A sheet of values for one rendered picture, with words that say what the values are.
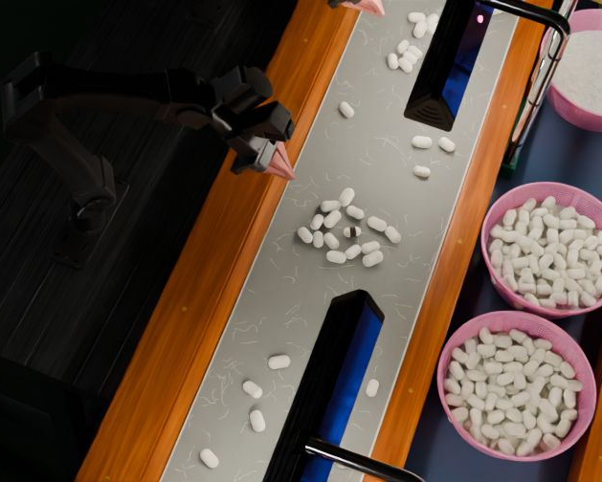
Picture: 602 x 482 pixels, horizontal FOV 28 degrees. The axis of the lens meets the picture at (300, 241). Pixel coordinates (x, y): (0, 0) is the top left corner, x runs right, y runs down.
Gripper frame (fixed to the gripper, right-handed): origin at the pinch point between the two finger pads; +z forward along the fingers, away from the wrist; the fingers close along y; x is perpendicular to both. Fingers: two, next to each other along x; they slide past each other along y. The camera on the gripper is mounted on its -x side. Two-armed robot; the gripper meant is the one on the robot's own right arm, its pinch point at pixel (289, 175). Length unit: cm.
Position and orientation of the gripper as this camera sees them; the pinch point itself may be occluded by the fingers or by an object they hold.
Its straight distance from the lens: 204.7
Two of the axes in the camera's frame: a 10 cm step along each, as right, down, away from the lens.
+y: 3.3, -8.1, 4.8
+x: -6.6, 1.6, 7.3
